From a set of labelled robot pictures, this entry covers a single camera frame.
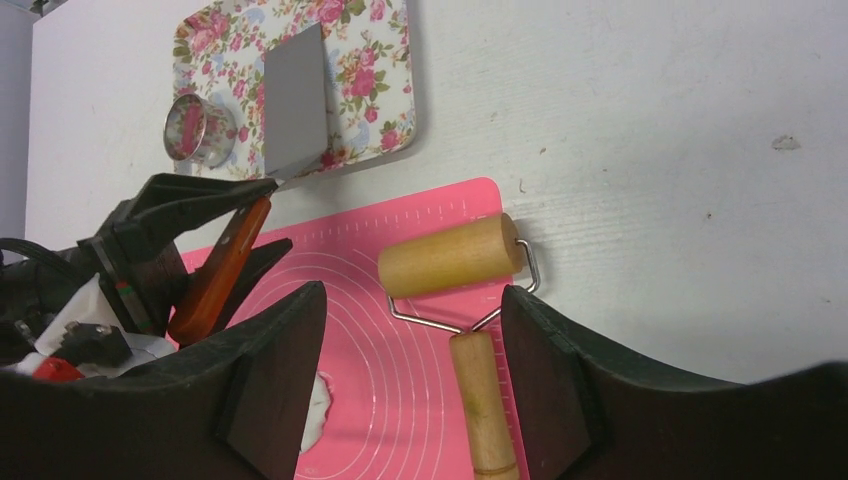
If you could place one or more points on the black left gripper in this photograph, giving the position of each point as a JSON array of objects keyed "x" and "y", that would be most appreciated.
[{"x": 140, "y": 270}]

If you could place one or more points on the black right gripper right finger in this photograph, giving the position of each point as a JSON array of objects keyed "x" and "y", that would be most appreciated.
[{"x": 592, "y": 408}]

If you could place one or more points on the round metal dough cutter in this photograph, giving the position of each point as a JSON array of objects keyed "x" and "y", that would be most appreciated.
[{"x": 199, "y": 131}]

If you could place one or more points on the wooden rolling pin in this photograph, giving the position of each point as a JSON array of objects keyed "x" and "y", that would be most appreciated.
[{"x": 430, "y": 281}]

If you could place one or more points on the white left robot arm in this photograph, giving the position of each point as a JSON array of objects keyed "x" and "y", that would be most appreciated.
[{"x": 35, "y": 289}]

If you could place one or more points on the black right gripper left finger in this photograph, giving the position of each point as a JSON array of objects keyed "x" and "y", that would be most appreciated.
[{"x": 233, "y": 406}]

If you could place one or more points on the floral rectangular tray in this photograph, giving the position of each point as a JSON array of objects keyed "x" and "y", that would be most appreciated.
[{"x": 218, "y": 54}]

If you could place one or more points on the white dough lump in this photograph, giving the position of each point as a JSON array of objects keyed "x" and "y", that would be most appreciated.
[{"x": 319, "y": 405}]

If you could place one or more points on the pink silicone baking mat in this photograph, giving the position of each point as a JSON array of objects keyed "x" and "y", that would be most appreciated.
[{"x": 395, "y": 410}]

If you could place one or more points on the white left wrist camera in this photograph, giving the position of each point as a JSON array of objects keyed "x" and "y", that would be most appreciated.
[{"x": 86, "y": 339}]

